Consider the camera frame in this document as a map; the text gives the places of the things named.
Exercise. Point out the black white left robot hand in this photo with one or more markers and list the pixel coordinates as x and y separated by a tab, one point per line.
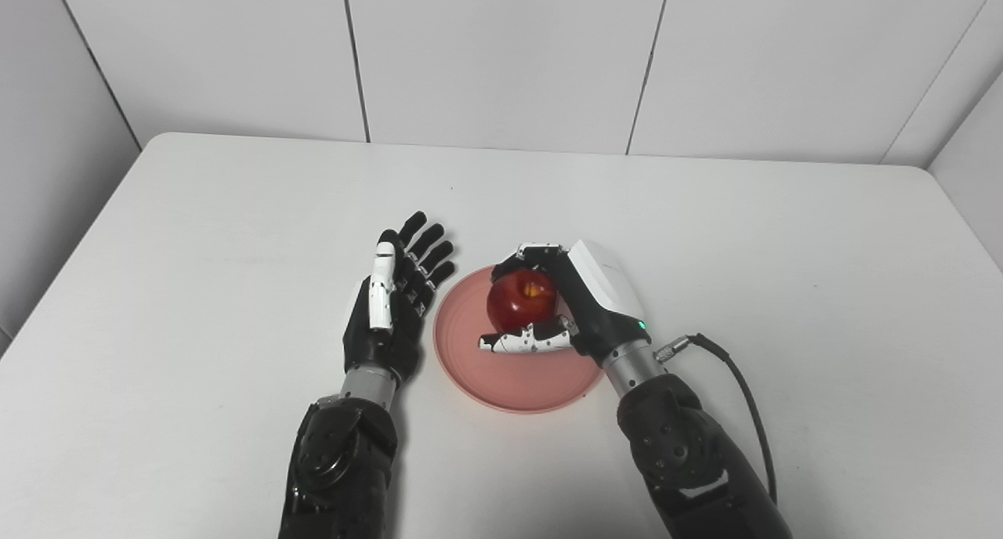
384	343

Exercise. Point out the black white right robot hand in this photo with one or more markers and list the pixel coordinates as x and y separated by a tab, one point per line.
603	304

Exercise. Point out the red apple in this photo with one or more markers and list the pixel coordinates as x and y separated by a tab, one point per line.
517	304

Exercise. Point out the pink round plate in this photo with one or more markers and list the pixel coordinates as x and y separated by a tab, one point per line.
517	382

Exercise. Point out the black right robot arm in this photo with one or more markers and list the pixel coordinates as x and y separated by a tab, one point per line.
682	453

